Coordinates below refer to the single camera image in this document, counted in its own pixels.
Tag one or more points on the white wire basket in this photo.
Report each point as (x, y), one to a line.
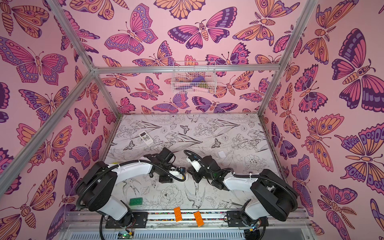
(183, 75)

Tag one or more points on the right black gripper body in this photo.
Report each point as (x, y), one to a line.
(197, 174)

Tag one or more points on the purple object in basket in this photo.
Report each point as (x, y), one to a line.
(197, 80)

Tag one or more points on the small white remote control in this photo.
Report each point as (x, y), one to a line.
(146, 138)

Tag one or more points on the right orange toy brick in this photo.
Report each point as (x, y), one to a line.
(198, 218)

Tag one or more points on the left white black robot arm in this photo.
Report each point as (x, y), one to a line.
(98, 190)

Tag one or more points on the left orange toy brick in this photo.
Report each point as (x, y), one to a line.
(178, 214)

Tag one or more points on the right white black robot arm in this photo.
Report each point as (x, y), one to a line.
(273, 196)

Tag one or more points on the orange toy brick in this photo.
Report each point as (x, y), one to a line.
(178, 214)
(198, 218)

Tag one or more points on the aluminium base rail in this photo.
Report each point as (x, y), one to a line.
(161, 225)

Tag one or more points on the green toy brick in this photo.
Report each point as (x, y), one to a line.
(136, 201)

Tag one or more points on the white battery cover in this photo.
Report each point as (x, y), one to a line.
(222, 154)

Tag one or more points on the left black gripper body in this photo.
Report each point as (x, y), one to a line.
(165, 177)

